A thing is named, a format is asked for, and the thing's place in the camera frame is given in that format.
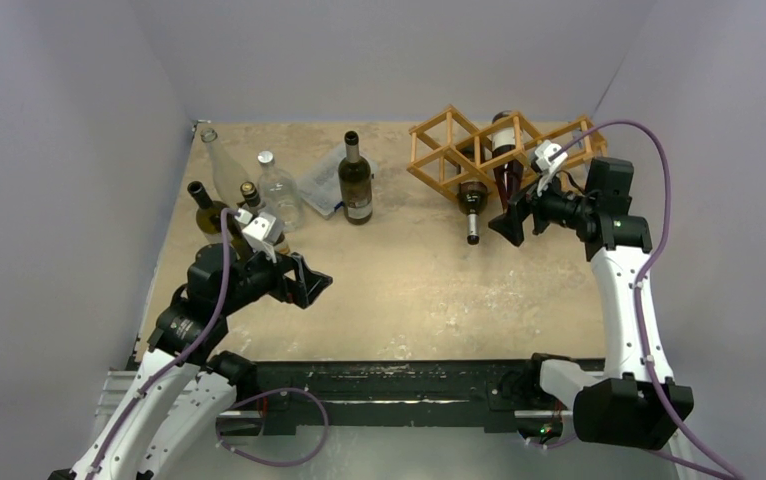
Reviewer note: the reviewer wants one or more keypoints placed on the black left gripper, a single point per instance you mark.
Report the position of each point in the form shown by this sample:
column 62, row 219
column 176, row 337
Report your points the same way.
column 286, row 288

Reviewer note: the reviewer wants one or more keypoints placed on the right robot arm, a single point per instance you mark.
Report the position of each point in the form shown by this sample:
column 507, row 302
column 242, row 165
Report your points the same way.
column 636, row 403

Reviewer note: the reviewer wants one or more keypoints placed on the clear plastic organizer box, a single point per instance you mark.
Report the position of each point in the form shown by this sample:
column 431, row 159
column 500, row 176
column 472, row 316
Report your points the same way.
column 319, row 187

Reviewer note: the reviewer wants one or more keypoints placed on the green bottle cream label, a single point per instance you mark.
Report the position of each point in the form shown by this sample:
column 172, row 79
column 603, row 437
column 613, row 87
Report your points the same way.
column 208, row 220

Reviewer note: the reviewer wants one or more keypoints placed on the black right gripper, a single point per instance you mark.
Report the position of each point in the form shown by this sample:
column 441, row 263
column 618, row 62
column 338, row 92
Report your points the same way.
column 529, row 212

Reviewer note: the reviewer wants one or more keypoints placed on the wooden wine rack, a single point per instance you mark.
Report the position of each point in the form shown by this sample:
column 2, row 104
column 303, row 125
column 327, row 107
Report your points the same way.
column 448, row 148

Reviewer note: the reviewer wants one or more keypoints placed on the brown bottle gold neck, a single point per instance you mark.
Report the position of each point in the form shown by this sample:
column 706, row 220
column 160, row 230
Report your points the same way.
column 508, row 177

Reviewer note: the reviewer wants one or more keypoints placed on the clear tall glass bottle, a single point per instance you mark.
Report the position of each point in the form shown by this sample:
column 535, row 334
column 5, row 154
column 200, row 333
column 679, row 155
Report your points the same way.
column 228, row 174

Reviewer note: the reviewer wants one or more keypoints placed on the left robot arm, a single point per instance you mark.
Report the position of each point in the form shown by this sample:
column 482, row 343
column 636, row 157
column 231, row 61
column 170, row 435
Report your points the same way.
column 181, row 385

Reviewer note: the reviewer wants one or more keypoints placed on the clear squat glass bottle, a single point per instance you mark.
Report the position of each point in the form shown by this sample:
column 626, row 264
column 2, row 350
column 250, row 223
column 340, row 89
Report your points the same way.
column 279, row 190

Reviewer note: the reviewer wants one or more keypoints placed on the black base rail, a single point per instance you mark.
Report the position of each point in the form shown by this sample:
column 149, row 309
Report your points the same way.
column 497, row 396

